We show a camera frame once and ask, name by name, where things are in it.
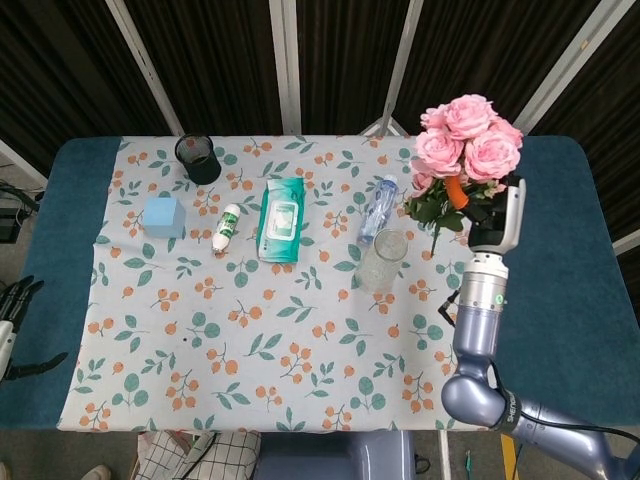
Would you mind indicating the black white checkered bag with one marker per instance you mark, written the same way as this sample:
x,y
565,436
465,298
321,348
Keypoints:
x,y
200,457

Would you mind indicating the textured clear glass vase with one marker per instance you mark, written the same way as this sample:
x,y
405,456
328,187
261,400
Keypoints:
x,y
382,262

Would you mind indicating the teal wet wipes pack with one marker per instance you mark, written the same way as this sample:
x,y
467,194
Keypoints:
x,y
281,220

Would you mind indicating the light blue cube box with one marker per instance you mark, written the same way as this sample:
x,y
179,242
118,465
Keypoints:
x,y
164,217

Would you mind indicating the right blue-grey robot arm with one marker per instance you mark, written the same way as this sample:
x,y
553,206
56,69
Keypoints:
x,y
480,325

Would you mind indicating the metal table leg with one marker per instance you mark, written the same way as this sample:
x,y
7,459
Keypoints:
x,y
444,455

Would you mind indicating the black mesh pen holder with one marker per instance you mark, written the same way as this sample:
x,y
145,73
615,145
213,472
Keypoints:
x,y
199,160

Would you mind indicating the blue table cover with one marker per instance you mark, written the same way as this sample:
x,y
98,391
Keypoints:
x,y
560,280

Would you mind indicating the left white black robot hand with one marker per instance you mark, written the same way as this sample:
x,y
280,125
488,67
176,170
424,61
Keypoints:
x,y
12,305

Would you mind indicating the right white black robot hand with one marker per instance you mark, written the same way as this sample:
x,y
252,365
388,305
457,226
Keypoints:
x,y
502,225

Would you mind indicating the blue-grey robot torso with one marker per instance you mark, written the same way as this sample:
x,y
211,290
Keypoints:
x,y
340,457

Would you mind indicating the fruit and leaf print tablecloth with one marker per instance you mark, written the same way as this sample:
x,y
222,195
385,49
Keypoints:
x,y
250,320

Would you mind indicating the grey tripod stand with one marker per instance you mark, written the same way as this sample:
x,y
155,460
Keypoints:
x,y
388,120

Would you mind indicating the white partition frame post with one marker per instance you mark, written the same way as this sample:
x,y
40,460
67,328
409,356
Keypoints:
x,y
407,55
287,65
150,75
565,70

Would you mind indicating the small white green bottle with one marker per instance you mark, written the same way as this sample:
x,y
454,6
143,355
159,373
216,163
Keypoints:
x,y
227,227

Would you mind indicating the clear plastic water bottle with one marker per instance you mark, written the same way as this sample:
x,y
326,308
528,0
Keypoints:
x,y
379,210

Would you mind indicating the beige shoe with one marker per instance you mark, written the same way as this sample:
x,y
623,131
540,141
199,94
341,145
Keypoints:
x,y
97,472

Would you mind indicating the pink rose bouquet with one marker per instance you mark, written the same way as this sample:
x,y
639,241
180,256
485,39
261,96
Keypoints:
x,y
470,135

